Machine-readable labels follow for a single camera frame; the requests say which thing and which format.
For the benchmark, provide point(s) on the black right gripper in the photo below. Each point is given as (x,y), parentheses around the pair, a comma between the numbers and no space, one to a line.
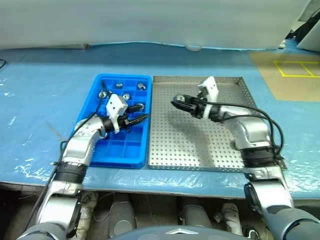
(198,107)

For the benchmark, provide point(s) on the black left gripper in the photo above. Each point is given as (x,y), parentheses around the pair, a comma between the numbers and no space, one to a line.
(123,122)

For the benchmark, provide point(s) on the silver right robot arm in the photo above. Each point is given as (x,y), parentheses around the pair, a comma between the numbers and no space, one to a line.
(252,130)

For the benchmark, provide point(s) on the blue compartment tray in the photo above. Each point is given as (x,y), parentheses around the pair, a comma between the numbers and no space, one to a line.
(117,152)

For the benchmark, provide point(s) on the perforated metal tray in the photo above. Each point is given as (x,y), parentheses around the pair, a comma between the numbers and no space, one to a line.
(180,150)

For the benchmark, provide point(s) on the brown cardboard floor sheet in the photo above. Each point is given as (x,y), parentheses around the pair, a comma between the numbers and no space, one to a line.
(265,82)

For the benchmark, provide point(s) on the blue plastic table cover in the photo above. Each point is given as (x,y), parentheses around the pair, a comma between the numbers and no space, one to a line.
(37,105)

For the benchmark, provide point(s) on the dark grey rounded shape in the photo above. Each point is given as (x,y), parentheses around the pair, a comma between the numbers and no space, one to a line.
(196,215)
(121,215)

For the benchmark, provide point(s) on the white wrapped rounded shape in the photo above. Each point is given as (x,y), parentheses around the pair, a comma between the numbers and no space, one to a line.
(231,215)

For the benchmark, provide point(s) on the grey robot torso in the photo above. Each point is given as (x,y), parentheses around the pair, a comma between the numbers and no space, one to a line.
(172,232)

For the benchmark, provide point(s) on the white board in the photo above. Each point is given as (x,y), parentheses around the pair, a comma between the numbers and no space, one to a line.
(311,40)

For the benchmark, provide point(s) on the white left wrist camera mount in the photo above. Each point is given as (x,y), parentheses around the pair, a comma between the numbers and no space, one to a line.
(113,103)

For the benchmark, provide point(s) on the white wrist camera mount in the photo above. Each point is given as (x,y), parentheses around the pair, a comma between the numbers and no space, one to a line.
(211,86)
(113,103)

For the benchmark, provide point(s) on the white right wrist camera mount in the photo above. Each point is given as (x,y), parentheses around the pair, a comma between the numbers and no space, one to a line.
(211,86)

